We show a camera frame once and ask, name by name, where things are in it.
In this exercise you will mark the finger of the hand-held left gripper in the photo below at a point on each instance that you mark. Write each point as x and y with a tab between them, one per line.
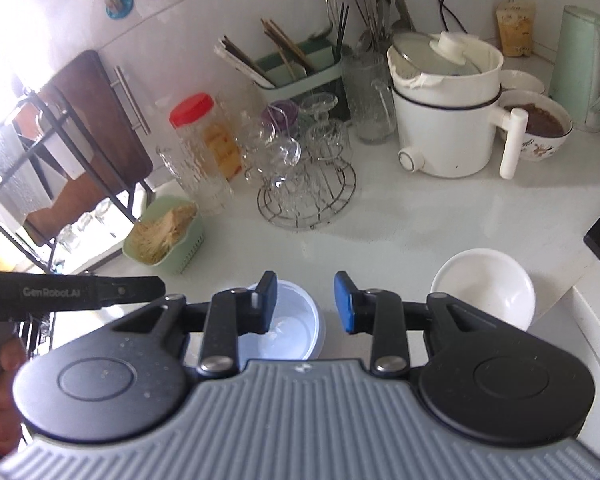
135	290

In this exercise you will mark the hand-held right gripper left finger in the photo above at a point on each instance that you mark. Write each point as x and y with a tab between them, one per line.
267	305

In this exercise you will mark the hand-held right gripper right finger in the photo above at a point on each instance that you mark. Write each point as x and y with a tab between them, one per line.
345	305

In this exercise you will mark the small pale blue bowl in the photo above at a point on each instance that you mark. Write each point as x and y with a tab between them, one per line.
300	320

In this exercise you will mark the black metal dish rack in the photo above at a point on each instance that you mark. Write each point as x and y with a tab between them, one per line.
87	160

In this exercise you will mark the person's left hand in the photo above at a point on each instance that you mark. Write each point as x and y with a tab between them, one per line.
0	415

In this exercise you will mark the green plastic basket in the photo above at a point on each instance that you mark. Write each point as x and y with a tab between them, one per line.
180	255

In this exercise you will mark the clear drinking glass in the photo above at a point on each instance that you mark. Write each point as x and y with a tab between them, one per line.
69	240
106	217
87	226

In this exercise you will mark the bundle of thin wooden sticks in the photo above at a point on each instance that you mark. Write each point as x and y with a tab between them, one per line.
160	235

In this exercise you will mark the textured glass mug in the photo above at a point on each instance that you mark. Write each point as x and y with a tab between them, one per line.
200	185
370	105

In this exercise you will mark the small white bowl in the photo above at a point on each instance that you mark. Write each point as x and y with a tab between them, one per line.
480	285

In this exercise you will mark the cluster of clear stemmed glasses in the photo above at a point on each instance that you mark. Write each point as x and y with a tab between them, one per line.
280	150

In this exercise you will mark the brown wooden cutting board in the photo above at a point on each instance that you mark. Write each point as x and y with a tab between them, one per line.
95	125

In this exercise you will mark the red lid clear jar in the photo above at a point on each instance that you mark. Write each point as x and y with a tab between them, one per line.
210	135

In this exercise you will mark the purple glass cup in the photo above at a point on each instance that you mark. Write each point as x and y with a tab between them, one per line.
280	115

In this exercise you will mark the white electric cooking pot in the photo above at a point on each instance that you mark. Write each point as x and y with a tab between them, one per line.
440	125

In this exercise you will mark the green chopstick holder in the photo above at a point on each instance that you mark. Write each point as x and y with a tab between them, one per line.
300	74

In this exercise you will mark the floral bowl with brown food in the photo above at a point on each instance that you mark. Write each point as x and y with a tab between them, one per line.
540	147

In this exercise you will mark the bundle of wooden chopsticks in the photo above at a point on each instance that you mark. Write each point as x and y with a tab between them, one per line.
285	47

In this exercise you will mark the black chopsticks pair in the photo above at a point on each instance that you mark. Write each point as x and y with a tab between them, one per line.
341	30

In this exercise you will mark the glass pot lid white knob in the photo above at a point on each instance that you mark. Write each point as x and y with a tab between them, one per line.
450	45

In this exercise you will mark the blue suction cup hook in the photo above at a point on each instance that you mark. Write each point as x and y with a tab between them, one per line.
119	6

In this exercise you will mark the plain white ceramic bowl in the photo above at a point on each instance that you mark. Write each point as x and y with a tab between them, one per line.
522	80

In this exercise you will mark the pale green electric kettle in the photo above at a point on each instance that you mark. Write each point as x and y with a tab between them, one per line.
575	60

